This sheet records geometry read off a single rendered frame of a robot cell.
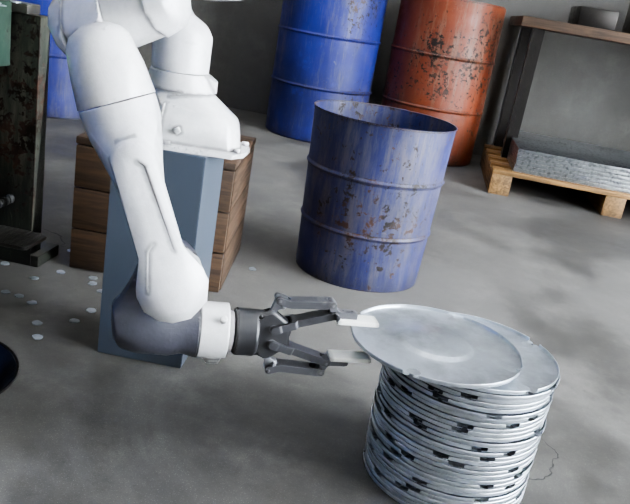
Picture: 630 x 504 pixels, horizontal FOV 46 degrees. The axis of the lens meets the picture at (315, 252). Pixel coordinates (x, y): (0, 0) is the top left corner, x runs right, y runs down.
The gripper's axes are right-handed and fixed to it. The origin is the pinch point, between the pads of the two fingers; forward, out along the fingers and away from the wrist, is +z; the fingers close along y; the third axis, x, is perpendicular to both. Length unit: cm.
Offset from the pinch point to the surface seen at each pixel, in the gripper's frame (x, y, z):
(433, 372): -10.2, 0.1, 10.1
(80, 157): 83, 4, -51
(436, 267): 108, -25, 60
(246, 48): 380, 13, 21
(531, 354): -0.3, -0.6, 32.2
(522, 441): -12.6, -10.2, 27.1
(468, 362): -6.2, 0.1, 17.7
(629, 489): -5, -25, 57
